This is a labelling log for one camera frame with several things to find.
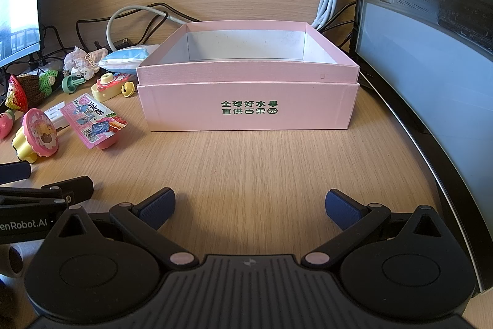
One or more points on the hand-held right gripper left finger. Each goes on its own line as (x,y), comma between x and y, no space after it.
(158,207)

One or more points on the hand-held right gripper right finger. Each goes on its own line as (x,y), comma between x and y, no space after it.
(341,209)

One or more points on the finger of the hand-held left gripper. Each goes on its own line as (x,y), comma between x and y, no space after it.
(71,190)
(15,173)

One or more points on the yellow pink flower toy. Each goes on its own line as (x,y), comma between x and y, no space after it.
(38,132)

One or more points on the pink peach toy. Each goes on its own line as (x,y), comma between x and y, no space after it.
(5,124)

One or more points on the small white box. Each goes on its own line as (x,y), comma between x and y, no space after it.
(54,115)

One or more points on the pink jelly cup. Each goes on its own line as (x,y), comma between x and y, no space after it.
(92,121)

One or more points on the red woven strawberry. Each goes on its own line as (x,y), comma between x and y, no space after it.
(17,94)

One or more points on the brown green crochet doll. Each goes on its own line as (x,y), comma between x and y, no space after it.
(36,90)

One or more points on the green plastic toy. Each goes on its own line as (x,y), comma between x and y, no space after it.
(68,84)

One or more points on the yellow toy camera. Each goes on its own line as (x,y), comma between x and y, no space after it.
(108,92)

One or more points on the small gold bell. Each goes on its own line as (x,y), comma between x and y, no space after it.
(129,89)

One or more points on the white lace scrunchie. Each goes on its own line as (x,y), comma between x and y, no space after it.
(79,63)

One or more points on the pink cardboard box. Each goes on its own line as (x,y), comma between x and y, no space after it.
(250,109)

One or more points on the blue tissue packet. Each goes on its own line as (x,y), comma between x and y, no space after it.
(123,57)

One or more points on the white power strip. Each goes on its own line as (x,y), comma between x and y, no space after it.
(46,64)

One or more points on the black power adapter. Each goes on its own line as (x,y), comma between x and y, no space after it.
(121,43)

